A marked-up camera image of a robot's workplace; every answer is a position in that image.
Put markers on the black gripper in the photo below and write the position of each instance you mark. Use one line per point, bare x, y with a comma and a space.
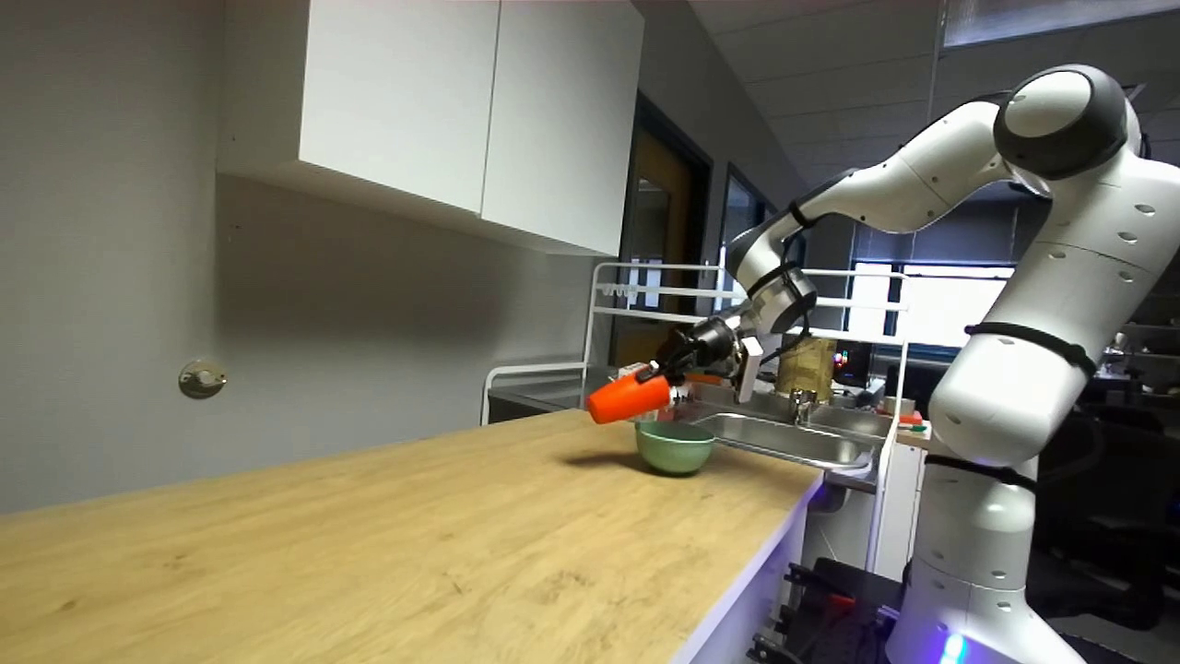
703, 349

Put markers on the orange plastic cup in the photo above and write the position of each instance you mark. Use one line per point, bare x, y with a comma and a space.
627, 399

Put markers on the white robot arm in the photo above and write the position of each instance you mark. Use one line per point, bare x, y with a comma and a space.
1111, 227

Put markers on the green ceramic bowl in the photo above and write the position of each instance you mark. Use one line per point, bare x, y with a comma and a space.
674, 447

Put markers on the white dish rack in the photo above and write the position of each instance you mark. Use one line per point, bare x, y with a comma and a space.
891, 330

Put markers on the stainless steel sink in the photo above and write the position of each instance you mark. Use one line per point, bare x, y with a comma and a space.
831, 446

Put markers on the white wall cabinet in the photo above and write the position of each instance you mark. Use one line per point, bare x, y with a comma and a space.
498, 118

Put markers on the round wall knob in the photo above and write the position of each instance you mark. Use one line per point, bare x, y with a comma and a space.
202, 377

